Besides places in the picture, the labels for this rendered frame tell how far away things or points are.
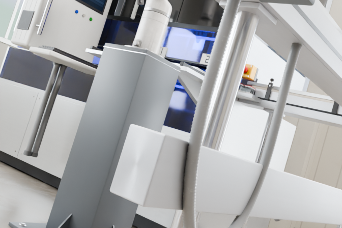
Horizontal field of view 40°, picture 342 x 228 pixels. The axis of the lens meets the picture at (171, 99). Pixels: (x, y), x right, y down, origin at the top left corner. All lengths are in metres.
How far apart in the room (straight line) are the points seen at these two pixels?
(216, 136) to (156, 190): 0.20
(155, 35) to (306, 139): 2.42
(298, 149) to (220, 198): 3.26
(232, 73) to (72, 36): 2.09
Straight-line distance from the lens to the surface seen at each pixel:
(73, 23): 2.93
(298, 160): 4.17
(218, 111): 0.91
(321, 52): 1.19
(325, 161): 4.31
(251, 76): 2.44
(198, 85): 2.38
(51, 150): 3.23
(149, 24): 2.03
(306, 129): 4.19
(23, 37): 2.80
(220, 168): 0.91
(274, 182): 1.16
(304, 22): 1.07
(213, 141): 0.91
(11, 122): 3.62
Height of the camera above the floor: 0.55
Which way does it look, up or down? 5 degrees up
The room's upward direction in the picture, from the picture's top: 17 degrees clockwise
